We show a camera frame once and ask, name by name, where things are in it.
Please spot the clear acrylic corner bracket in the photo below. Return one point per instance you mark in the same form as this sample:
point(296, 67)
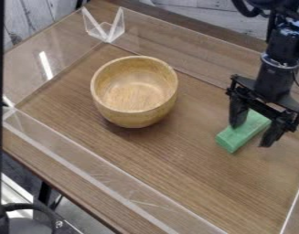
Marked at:
point(103, 31)

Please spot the black table leg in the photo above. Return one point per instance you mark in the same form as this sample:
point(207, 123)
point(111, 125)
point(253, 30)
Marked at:
point(44, 193)

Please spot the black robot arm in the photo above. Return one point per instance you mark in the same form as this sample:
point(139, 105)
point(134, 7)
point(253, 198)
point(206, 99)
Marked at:
point(282, 34)

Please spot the clear acrylic front barrier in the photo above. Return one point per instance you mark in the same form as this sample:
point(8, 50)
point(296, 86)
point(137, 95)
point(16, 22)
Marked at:
point(146, 168)

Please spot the green rectangular block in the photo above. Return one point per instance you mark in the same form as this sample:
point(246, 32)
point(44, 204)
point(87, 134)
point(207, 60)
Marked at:
point(232, 138)

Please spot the light wooden bowl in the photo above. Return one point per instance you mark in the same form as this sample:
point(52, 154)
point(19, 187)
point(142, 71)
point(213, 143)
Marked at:
point(134, 90)

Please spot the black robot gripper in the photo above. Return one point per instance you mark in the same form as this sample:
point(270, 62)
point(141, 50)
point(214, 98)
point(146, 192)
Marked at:
point(266, 95)

